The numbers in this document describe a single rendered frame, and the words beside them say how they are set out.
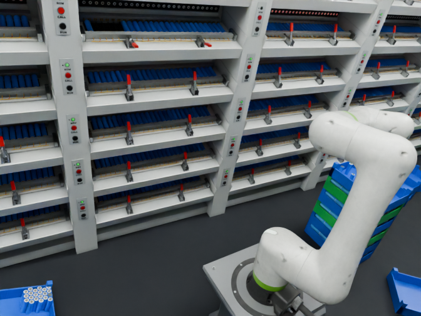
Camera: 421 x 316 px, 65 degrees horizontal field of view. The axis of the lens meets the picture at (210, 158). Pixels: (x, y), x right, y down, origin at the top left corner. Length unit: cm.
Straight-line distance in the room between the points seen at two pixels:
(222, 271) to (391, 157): 69
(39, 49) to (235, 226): 126
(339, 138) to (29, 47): 93
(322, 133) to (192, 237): 101
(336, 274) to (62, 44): 104
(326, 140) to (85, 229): 110
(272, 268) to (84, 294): 82
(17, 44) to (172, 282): 110
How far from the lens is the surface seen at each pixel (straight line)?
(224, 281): 124
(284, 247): 106
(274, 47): 147
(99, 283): 159
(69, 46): 115
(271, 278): 113
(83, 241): 164
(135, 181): 148
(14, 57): 115
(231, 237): 179
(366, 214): 98
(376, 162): 94
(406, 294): 196
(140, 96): 129
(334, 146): 96
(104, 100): 126
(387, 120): 137
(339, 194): 172
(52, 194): 145
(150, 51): 121
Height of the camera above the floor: 131
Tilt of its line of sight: 34 degrees down
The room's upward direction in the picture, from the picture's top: 10 degrees clockwise
